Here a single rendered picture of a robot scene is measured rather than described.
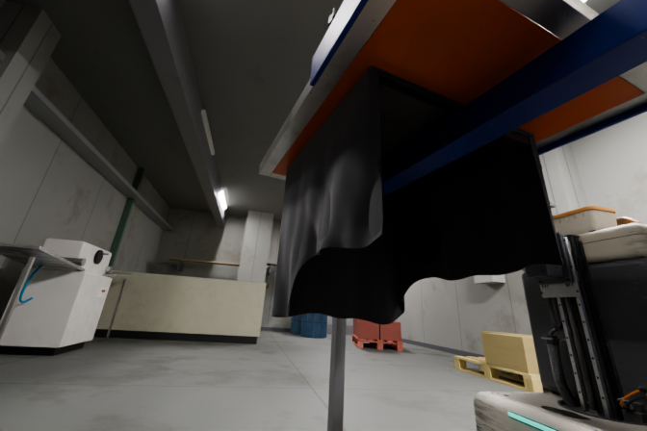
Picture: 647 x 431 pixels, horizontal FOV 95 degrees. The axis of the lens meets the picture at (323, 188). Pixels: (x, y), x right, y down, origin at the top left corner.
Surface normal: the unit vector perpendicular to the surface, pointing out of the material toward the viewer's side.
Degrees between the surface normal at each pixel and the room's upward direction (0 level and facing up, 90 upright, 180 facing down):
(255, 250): 90
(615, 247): 90
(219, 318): 90
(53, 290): 90
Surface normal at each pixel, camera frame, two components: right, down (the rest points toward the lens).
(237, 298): 0.23, -0.36
